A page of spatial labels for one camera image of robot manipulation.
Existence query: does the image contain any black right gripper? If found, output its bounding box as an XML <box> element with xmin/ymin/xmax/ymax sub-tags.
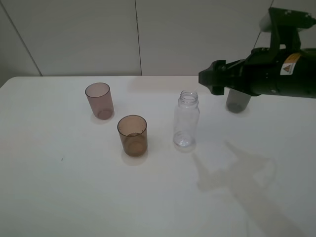
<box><xmin>198</xmin><ymin>48</ymin><xmax>316</xmax><ymax>98</ymax></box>

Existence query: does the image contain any clear plastic water bottle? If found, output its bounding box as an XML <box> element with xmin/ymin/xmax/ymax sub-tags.
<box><xmin>173</xmin><ymin>90</ymin><xmax>200</xmax><ymax>149</ymax></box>

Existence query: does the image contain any grey translucent plastic cup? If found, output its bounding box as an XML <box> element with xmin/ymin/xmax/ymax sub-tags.
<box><xmin>226</xmin><ymin>89</ymin><xmax>251</xmax><ymax>114</ymax></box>

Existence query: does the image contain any brown translucent plastic cup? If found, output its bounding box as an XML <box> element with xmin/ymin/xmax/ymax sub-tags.
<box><xmin>117</xmin><ymin>115</ymin><xmax>148</xmax><ymax>157</ymax></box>

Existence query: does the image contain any pink translucent plastic cup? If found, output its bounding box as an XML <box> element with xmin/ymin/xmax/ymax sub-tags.
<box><xmin>85</xmin><ymin>82</ymin><xmax>114</xmax><ymax>120</ymax></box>

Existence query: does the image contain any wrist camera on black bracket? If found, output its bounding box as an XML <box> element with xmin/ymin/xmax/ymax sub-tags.
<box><xmin>259</xmin><ymin>7</ymin><xmax>316</xmax><ymax>53</ymax></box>

